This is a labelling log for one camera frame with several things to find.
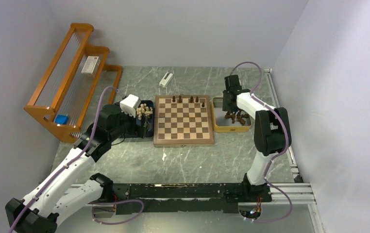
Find blue plastic tray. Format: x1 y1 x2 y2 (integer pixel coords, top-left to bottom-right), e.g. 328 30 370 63
125 100 155 138

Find dark chess pieces pile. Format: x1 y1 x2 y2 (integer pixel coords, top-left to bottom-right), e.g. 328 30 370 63
224 110 250 126

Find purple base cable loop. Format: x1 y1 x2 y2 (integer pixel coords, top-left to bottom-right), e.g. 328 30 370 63
91 198 145 226

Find orange wooden rack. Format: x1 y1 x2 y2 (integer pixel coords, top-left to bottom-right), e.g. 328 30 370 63
24 23 123 143

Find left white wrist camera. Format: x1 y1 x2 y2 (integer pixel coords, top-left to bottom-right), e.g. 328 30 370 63
119 94 141 118

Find white plastic clip device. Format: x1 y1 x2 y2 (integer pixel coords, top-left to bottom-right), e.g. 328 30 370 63
159 72 173 88

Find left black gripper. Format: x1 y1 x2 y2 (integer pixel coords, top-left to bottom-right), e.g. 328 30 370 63
109 106 150 141

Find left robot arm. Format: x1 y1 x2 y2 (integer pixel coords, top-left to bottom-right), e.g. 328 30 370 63
5 103 136 233

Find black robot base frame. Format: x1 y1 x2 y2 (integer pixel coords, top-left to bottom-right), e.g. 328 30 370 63
97 181 272 214

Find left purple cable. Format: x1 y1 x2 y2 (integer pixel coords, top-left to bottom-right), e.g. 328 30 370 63
7 85 128 233

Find wooden chess board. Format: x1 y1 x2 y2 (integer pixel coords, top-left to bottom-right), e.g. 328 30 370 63
153 95 214 148

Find white red small box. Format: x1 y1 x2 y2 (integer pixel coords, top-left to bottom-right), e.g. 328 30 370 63
81 56 101 76

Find blue small box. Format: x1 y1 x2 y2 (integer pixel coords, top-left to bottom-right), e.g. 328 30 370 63
54 115 69 125

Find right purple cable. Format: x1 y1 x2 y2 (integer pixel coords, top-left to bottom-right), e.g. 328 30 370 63
230 61 293 223

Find yellow metal tin tray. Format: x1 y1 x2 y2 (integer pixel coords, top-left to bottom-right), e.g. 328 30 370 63
210 96 252 133

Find light wooden chess pieces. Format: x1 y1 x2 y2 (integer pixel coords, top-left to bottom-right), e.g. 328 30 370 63
136 103 153 120

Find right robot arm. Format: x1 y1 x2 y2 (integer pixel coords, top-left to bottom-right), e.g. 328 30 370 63
222 75 292 201

